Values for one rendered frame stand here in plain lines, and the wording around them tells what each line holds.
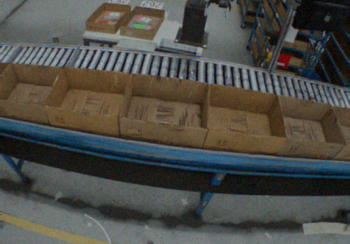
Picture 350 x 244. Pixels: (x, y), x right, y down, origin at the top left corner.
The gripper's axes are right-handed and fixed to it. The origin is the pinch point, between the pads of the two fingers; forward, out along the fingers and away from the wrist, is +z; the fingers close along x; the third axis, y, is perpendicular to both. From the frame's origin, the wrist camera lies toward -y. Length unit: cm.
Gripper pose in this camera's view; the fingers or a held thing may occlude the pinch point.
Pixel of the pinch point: (216, 17)
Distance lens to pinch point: 137.9
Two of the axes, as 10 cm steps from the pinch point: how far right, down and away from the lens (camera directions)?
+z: -1.3, 6.0, 7.9
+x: -9.9, -0.8, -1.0
